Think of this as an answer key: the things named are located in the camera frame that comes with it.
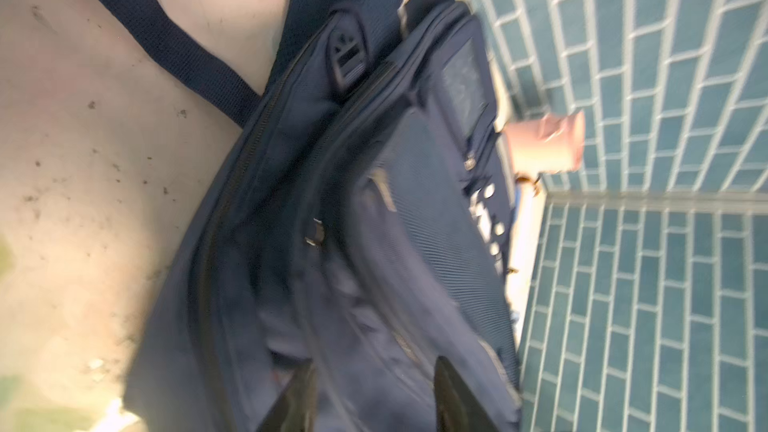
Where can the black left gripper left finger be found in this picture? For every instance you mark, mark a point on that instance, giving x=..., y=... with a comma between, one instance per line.
x=295, y=409

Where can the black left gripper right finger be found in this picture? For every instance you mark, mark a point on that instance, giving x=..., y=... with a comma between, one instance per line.
x=457, y=408

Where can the navy blue student backpack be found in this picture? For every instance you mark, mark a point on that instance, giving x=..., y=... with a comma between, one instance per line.
x=361, y=222

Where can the rolled white paper scroll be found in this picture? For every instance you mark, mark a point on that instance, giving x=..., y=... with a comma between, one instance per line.
x=524, y=244

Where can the pink metal bucket cup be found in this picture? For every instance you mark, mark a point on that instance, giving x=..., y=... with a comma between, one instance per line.
x=550, y=144

